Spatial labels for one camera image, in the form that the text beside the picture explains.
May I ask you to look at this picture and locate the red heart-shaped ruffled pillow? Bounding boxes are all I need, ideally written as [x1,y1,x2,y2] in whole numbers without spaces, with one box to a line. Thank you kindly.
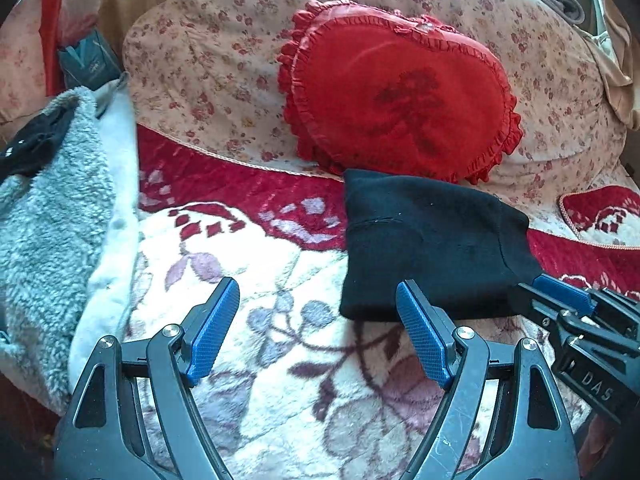
[278,0,523,183]

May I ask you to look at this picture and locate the teal box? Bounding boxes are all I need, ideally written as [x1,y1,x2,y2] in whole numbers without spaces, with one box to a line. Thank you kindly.
[58,29,122,90]

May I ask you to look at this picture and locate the black garment on jacket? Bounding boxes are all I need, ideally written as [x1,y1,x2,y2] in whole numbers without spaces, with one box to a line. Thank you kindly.
[0,104,77,182]

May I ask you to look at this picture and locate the floral beige pillow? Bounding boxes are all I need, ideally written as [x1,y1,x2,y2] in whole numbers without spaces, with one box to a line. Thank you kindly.
[122,0,630,226]

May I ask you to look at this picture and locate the grey fleece-lined white jacket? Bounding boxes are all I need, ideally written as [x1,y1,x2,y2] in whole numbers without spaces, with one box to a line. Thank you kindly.
[1,77,139,414]

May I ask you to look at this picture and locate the person's right hand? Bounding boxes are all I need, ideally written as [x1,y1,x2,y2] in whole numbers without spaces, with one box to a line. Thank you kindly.
[576,411,620,478]

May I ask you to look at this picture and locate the red and white plush blanket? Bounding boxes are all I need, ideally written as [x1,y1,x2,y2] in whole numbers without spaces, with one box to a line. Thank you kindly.
[125,127,639,479]

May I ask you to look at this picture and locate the black knit pants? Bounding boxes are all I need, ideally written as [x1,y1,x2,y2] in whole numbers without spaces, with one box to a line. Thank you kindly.
[340,169,542,322]

